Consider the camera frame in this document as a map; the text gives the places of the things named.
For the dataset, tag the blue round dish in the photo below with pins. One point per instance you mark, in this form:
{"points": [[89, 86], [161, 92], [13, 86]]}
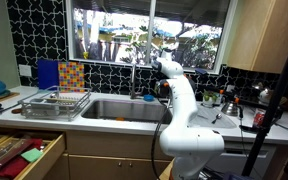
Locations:
{"points": [[148, 97]]}

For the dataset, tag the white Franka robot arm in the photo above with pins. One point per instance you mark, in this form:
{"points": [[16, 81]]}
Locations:
{"points": [[184, 133]]}

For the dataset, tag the chrome sink faucet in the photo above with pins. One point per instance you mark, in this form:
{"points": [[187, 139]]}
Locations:
{"points": [[133, 83]]}

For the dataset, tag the stainless steel sink basin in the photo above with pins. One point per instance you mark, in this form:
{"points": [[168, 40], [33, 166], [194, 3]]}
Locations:
{"points": [[124, 111]]}

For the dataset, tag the orange plastic cup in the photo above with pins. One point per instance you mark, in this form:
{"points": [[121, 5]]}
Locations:
{"points": [[120, 118]]}

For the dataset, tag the white framed window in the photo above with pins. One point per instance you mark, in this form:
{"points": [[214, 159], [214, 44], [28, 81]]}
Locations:
{"points": [[110, 33]]}

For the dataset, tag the small potted green plant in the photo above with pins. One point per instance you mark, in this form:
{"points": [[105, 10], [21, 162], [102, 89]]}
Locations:
{"points": [[210, 98]]}

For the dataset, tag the wooden base cabinet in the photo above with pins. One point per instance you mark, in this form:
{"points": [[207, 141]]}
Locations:
{"points": [[114, 156]]}

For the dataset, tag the multicoloured checkered cutting board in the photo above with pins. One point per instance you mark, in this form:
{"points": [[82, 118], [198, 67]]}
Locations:
{"points": [[71, 76]]}

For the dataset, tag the metal spoon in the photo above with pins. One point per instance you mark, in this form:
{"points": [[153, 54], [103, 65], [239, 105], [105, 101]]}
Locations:
{"points": [[217, 117]]}

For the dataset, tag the grey drying mat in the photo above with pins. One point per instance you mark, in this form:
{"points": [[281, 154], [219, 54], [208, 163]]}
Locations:
{"points": [[224, 121]]}

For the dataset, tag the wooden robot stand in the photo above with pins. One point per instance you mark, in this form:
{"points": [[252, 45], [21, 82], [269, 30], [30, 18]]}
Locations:
{"points": [[165, 173]]}

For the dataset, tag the steel gooseneck kettle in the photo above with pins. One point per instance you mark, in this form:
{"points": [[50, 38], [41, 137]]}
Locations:
{"points": [[231, 108]]}

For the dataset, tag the blue cutting board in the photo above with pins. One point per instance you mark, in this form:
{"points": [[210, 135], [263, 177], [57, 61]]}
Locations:
{"points": [[47, 73]]}

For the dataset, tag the open wooden drawer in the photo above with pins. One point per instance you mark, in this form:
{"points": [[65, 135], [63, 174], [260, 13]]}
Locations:
{"points": [[52, 153]]}

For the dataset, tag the grey dishwasher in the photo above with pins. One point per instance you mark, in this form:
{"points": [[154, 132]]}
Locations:
{"points": [[234, 160]]}

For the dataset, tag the red soda can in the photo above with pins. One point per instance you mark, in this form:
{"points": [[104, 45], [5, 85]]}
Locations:
{"points": [[258, 117]]}

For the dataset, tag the white teapot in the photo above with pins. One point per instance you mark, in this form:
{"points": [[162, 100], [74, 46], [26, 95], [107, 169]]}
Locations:
{"points": [[265, 96]]}

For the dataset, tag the green cloth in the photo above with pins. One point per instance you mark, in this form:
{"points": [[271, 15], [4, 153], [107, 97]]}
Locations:
{"points": [[32, 155]]}

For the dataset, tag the black tripod pole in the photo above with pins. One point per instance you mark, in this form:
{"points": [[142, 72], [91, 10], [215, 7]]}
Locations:
{"points": [[284, 86]]}

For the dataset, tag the wooden board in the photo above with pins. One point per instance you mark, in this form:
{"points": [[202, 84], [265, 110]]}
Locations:
{"points": [[4, 97]]}

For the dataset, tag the red cloth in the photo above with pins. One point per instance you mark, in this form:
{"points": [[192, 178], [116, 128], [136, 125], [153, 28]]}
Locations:
{"points": [[14, 166]]}

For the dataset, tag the white wall outlet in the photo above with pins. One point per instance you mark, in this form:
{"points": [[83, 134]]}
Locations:
{"points": [[25, 70]]}

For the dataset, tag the wooden wall cabinet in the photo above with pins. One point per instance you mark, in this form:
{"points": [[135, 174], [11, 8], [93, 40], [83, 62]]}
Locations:
{"points": [[270, 33]]}

